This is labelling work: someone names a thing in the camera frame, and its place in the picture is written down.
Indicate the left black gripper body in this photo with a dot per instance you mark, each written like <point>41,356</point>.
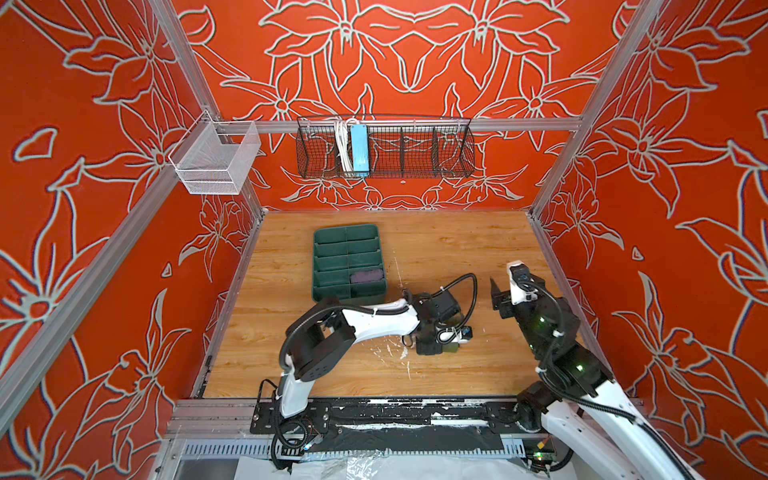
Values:
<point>428,343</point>

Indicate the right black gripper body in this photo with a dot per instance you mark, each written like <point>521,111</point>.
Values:
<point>526,314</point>

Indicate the purple sock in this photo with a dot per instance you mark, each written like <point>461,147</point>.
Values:
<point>367,276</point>

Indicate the green divided plastic tray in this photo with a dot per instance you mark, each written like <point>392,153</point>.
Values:
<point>337,253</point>

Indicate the green striped sock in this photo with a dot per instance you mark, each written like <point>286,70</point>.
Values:
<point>452,347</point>

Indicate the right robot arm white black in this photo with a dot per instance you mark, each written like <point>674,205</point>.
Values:
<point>577,399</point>

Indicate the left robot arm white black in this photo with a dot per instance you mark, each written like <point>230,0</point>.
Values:
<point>318,340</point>

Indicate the light blue box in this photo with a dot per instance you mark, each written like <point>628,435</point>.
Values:
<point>360,149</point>

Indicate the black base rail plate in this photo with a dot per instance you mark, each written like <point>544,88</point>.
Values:
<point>418,425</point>

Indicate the black wire wall basket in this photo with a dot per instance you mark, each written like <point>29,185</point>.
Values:
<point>400,147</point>

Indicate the clear mesh wall basket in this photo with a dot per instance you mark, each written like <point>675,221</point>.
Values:
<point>216,157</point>

